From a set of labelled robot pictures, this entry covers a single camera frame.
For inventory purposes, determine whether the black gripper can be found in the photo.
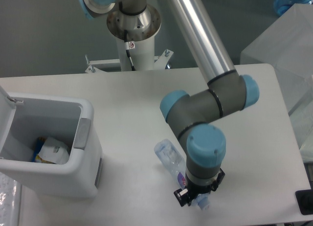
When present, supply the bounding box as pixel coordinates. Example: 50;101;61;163
174;168;225;207

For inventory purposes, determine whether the clear plastic water bottle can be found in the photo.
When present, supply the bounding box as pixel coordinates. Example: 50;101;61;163
154;139;210;211

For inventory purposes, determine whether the white plastic wrapper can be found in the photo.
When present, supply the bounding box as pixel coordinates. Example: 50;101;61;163
47;137;69;164

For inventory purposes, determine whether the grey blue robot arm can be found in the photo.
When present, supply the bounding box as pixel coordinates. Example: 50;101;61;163
78;0;259;206

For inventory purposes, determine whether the white trash can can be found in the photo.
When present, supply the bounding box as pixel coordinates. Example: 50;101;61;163
0;90;102;198

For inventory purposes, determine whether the black device at edge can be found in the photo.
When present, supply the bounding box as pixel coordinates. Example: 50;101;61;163
295;189;313;215

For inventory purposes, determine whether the translucent plastic box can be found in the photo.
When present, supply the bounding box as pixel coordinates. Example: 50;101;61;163
240;4;313;113

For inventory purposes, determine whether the blue snack packet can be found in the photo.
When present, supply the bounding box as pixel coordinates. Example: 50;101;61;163
31;137;54;164

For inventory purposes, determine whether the clear plastic sheet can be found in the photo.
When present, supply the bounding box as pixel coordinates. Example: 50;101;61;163
0;173;22;226

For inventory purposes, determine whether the white pedestal base bracket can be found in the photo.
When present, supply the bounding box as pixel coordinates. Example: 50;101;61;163
85;49;174;73

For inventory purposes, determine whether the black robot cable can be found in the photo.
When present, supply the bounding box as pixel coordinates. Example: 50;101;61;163
123;30;136;71

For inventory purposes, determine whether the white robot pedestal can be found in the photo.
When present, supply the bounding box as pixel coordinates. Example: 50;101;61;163
107;4;161;71

